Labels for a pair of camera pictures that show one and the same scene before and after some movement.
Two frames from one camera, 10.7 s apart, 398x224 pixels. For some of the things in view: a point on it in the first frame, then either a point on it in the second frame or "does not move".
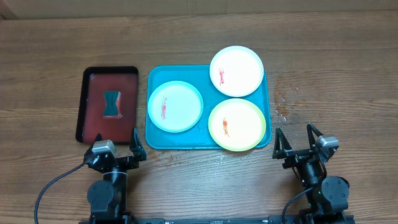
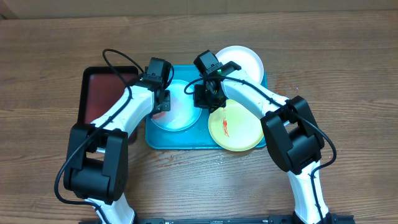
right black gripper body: [298, 157] -> [206, 99]
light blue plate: [175, 106] does not move
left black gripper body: [124, 162] -> [165, 105]
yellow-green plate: [237, 124] does not move
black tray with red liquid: [91, 121] does not move
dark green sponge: [112, 104] -> [156, 116]
